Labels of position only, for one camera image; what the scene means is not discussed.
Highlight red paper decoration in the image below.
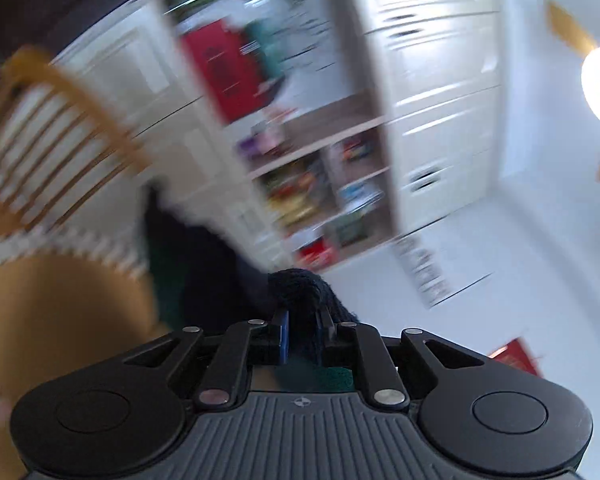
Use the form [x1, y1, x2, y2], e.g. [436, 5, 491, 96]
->
[489, 338, 544, 377]

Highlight dark navy garment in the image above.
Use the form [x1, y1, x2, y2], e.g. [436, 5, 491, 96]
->
[142, 185, 359, 394]

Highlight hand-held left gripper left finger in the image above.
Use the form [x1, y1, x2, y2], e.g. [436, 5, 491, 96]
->
[122, 308, 290, 409]

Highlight white tall cabinet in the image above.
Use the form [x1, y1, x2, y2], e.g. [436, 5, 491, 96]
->
[347, 0, 507, 237]

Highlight wooden spindle-back chair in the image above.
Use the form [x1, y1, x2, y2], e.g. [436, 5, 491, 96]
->
[0, 45, 173, 480]

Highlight white patterned cloth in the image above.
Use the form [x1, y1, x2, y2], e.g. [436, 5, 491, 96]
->
[0, 224, 148, 281]

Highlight red poster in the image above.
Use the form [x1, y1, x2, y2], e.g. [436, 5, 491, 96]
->
[179, 17, 267, 125]

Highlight teal bag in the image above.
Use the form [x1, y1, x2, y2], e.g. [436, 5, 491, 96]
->
[244, 19, 287, 82]

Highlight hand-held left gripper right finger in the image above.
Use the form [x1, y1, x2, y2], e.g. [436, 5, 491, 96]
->
[315, 305, 499, 409]

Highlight white panelled door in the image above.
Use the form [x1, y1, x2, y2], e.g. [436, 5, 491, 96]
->
[52, 0, 293, 272]

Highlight open shelf unit with items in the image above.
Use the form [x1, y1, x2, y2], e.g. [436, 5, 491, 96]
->
[237, 95, 398, 272]

